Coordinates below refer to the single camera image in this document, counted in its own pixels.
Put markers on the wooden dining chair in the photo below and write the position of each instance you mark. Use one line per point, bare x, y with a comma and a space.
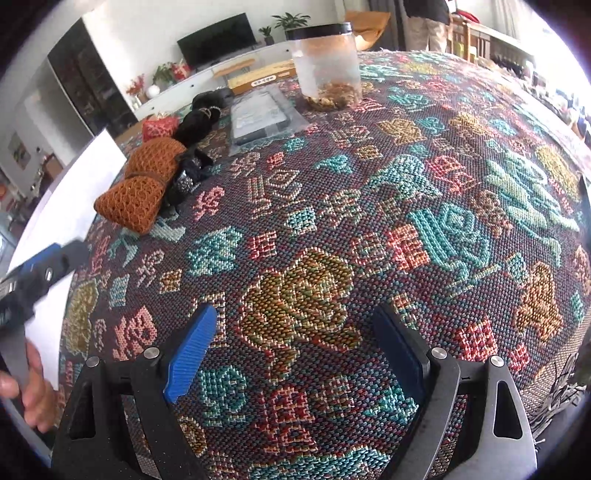
468, 39

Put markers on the yellow flat cardboard box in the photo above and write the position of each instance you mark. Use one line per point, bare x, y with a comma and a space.
271, 73

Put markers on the clear plastic sleeve with tablet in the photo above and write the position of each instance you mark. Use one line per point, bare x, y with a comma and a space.
264, 113

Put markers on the red mesh bundle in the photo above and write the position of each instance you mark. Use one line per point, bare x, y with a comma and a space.
159, 126

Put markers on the brown knitted net bundle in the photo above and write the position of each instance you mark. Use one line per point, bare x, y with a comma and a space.
135, 201

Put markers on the black flat-screen television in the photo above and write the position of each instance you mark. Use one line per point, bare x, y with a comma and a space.
216, 41

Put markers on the potted green plant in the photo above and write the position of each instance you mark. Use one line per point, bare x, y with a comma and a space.
288, 21

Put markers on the white tv cabinet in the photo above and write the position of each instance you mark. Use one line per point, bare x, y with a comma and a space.
182, 93

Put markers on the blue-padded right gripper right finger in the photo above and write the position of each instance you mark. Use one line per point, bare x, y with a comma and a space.
495, 439

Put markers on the orange lounge chair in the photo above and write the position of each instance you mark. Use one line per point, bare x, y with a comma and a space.
368, 27

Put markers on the red flower arrangement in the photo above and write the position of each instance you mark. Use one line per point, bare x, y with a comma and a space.
136, 88

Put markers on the colourful woven table cloth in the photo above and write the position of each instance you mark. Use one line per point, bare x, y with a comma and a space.
448, 192

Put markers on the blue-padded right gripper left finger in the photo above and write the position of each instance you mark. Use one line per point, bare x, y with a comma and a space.
93, 442

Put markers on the clear jar with black lid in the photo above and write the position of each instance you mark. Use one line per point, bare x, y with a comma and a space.
327, 65

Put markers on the black fabric bundle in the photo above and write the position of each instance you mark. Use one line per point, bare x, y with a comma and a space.
193, 165

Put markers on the person's left hand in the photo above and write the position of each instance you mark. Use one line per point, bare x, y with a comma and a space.
38, 397

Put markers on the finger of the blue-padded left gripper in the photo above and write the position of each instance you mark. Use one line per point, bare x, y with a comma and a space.
49, 265

